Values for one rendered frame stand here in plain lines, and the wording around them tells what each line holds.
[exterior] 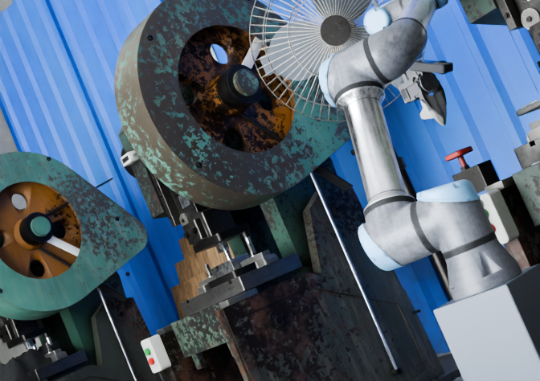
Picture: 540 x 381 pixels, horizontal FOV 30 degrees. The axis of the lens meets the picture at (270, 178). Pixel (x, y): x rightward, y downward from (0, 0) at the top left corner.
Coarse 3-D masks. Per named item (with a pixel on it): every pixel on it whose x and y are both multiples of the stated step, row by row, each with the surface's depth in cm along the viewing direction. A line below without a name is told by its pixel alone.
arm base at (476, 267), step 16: (480, 240) 203; (496, 240) 206; (448, 256) 206; (464, 256) 203; (480, 256) 202; (496, 256) 203; (512, 256) 206; (448, 272) 208; (464, 272) 203; (480, 272) 201; (496, 272) 201; (512, 272) 202; (464, 288) 203; (480, 288) 201
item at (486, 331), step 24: (504, 288) 196; (528, 288) 201; (456, 312) 203; (480, 312) 200; (504, 312) 197; (528, 312) 197; (456, 336) 204; (480, 336) 201; (504, 336) 198; (528, 336) 194; (456, 360) 205; (480, 360) 202; (504, 360) 198; (528, 360) 195
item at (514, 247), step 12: (504, 180) 260; (504, 192) 259; (516, 192) 262; (516, 204) 260; (516, 216) 258; (528, 216) 261; (528, 228) 260; (516, 240) 256; (528, 240) 258; (516, 252) 257; (528, 252) 256; (528, 264) 255
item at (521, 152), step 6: (528, 144) 265; (534, 144) 266; (516, 150) 268; (522, 150) 266; (528, 150) 265; (534, 150) 264; (522, 156) 267; (528, 156) 265; (534, 156) 264; (522, 162) 267; (528, 162) 266; (534, 162) 264; (522, 168) 268
